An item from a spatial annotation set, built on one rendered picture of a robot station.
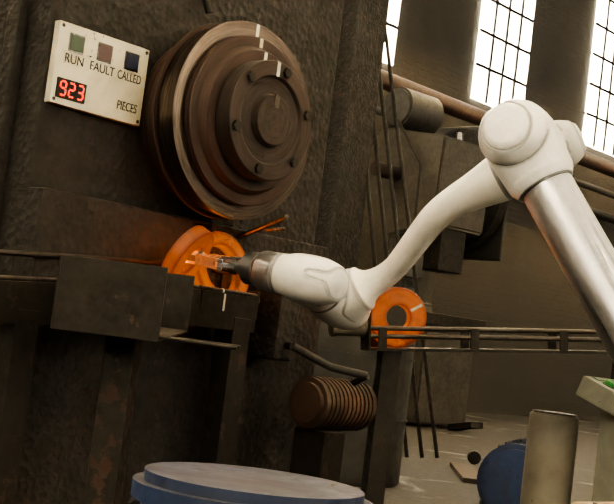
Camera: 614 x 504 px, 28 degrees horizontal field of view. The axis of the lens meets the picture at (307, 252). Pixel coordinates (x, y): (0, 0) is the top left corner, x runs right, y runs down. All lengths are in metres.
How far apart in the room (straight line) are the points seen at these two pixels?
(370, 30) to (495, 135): 5.17
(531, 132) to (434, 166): 8.55
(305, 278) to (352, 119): 4.71
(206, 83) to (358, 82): 4.52
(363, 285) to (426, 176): 8.16
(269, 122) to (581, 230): 0.90
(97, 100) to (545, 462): 1.35
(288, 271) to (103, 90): 0.60
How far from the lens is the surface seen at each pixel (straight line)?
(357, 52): 7.37
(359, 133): 7.36
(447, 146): 10.87
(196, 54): 2.89
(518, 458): 4.76
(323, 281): 2.63
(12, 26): 2.88
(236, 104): 2.85
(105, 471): 2.47
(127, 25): 2.96
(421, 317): 3.21
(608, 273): 2.30
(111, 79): 2.89
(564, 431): 3.09
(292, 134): 3.00
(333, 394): 3.03
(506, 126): 2.33
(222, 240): 3.02
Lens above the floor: 0.62
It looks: 4 degrees up
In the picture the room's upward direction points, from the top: 7 degrees clockwise
